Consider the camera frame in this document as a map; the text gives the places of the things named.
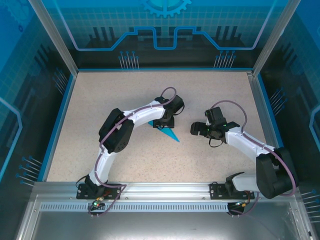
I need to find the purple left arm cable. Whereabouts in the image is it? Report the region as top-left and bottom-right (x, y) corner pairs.
(87, 86), (178, 218)

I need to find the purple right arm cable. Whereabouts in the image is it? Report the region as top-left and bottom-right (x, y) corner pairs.
(209, 99), (298, 217)

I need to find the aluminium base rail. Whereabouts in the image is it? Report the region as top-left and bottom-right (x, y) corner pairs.
(32, 181), (301, 201)

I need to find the cable connector with green light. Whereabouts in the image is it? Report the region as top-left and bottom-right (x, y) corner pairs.
(90, 196), (105, 210)

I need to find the aluminium frame post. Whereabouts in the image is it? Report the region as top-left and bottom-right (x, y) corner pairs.
(251, 0), (303, 77)
(26, 0), (80, 76)

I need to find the cable connector with orange wires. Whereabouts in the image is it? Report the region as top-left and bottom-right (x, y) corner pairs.
(233, 199), (252, 209)

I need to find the slotted grey cable duct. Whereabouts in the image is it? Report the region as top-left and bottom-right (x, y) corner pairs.
(39, 202), (232, 213)

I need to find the aluminium side rail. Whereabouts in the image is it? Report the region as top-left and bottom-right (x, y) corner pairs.
(246, 70), (286, 183)

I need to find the blue table edge strip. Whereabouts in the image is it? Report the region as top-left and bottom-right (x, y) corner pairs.
(256, 74), (296, 182)
(40, 73), (78, 183)

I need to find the grey metal sheet tray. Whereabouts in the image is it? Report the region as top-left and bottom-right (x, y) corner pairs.
(13, 194), (315, 240)

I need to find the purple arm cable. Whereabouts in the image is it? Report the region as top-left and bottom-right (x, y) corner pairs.
(209, 99), (298, 217)
(87, 86), (178, 218)

